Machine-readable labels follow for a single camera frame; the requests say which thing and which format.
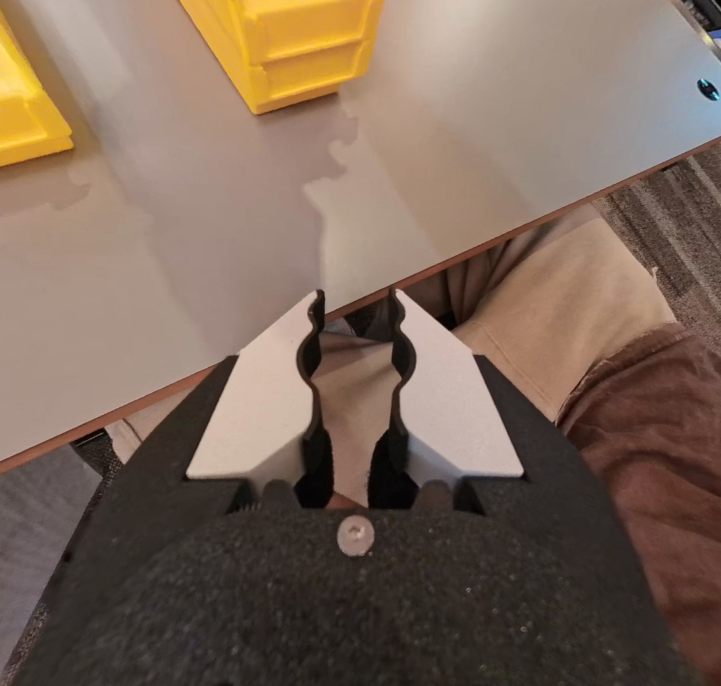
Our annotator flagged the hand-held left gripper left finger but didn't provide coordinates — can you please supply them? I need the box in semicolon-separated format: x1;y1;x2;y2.
186;290;334;509

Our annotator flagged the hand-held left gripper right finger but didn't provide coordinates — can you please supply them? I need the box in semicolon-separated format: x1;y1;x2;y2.
368;289;527;509

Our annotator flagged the yellow plastic bin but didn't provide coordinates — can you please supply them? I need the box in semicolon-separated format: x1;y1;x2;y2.
169;0;373;116
155;0;391;67
0;10;75;167

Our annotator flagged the grey desk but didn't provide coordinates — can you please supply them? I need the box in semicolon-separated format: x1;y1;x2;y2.
0;0;721;473

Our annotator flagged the person's beige trouser leg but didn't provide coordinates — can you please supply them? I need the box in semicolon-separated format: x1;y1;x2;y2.
107;201;677;509

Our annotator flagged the black mesh chair seat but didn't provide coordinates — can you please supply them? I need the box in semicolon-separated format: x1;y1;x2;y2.
70;429;125;478

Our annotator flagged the person's brown top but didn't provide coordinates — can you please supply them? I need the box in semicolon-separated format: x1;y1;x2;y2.
558;322;721;681

